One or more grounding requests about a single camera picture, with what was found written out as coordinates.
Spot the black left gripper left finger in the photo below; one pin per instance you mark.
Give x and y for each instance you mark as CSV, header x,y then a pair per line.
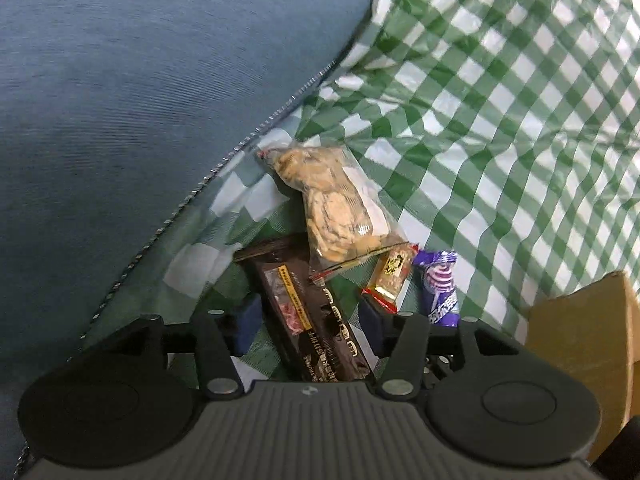
x,y
133,394

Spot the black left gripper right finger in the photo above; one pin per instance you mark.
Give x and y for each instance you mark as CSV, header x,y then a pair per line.
x,y
480,391

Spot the small gold red snack packet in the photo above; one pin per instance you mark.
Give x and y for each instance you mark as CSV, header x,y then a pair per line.
x,y
390,274

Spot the dark brown chocolate bar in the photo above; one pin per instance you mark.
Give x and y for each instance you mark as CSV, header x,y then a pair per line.
x,y
306,325

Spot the brown cardboard box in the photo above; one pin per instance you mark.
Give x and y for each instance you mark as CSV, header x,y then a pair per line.
x,y
593,335

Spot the purple candy wrapper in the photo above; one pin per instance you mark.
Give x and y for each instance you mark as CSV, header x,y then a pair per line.
x,y
438,300

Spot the clear bag of biscuits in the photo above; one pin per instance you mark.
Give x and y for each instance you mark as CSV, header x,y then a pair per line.
x,y
346,222

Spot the green white checkered cloth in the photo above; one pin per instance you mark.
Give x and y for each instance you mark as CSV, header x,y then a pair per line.
x,y
504,130

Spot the blue sofa cushion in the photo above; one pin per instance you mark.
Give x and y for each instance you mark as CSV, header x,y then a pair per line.
x,y
112,112

